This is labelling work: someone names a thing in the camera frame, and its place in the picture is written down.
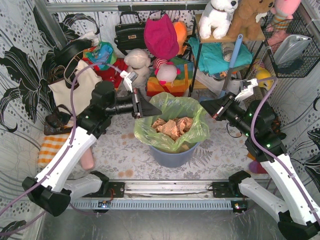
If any black wire basket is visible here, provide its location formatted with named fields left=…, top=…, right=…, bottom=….
left=261, top=12, right=320, bottom=79

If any purple orange sock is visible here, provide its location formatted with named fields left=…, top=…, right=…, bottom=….
left=247, top=153, right=268, bottom=174

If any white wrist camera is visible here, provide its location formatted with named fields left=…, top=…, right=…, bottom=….
left=120, top=70, right=138, bottom=93
left=235, top=78, right=258, bottom=102

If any pink case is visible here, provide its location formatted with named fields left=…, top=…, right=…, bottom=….
left=80, top=147, right=95, bottom=171

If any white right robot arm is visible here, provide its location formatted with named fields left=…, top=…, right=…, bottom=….
left=200, top=93, right=320, bottom=240

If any rainbow striped bag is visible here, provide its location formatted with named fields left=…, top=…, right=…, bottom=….
left=146, top=57, right=194, bottom=97

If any blue lint roller mop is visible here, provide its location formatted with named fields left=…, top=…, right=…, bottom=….
left=218, top=33, right=244, bottom=98

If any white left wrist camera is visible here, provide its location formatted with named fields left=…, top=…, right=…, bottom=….
left=120, top=70, right=138, bottom=93

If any black orange butterfly toy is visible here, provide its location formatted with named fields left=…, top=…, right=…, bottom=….
left=271, top=116, right=287, bottom=140

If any white dog plush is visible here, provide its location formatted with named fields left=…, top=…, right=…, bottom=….
left=199, top=0, right=239, bottom=40

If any colourful scarf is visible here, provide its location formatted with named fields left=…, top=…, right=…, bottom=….
left=82, top=41, right=117, bottom=71

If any brown bear plush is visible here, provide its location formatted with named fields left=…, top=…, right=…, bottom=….
left=227, top=0, right=275, bottom=41

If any crumpled brown paper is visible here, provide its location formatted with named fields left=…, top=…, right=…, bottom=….
left=151, top=117, right=193, bottom=141

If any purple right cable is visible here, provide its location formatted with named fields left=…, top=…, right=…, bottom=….
left=249, top=76, right=320, bottom=226

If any pink plush toy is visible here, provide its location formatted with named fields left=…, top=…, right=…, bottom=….
left=265, top=0, right=301, bottom=32

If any black hat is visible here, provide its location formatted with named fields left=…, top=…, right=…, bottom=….
left=53, top=39, right=93, bottom=67

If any silver foil pouch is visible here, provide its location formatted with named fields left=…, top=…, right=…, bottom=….
left=273, top=34, right=312, bottom=65

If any orange plush toy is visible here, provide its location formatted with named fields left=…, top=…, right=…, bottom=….
left=173, top=21, right=187, bottom=55

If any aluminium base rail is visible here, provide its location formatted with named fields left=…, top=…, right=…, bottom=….
left=68, top=179, right=257, bottom=215

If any green trash bag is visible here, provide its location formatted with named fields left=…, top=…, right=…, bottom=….
left=134, top=92, right=210, bottom=153

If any black leather handbag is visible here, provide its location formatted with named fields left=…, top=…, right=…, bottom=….
left=114, top=11, right=147, bottom=56

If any orange checked towel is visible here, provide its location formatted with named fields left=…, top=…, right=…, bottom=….
left=37, top=133, right=70, bottom=168

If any red cloth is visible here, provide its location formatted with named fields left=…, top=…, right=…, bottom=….
left=93, top=58, right=128, bottom=90

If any teal folded cloth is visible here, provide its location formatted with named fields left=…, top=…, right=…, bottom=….
left=198, top=42, right=253, bottom=75

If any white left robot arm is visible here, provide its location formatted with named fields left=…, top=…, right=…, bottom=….
left=22, top=81, right=162, bottom=217

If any white lamb plush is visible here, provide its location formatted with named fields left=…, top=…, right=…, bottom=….
left=124, top=48, right=151, bottom=86

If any yellow duck plush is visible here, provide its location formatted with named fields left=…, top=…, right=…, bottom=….
left=252, top=61, right=273, bottom=91

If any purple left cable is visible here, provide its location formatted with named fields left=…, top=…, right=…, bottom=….
left=0, top=62, right=126, bottom=237

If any black frame wooden shelf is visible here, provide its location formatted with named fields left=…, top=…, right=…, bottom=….
left=188, top=13, right=267, bottom=100

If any magenta cloth bag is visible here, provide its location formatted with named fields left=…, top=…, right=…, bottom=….
left=143, top=13, right=179, bottom=60

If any blue trash bin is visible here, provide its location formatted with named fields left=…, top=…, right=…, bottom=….
left=149, top=142, right=200, bottom=168

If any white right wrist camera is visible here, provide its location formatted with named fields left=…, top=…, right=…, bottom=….
left=235, top=78, right=258, bottom=102

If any cream canvas tote bag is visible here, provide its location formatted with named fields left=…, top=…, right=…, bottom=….
left=47, top=59, right=103, bottom=117

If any white pink plush doll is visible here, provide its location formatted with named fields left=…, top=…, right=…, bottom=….
left=153, top=58, right=181, bottom=85

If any purple cable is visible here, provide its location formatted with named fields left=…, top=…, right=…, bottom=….
left=249, top=76, right=320, bottom=226
left=0, top=62, right=126, bottom=237

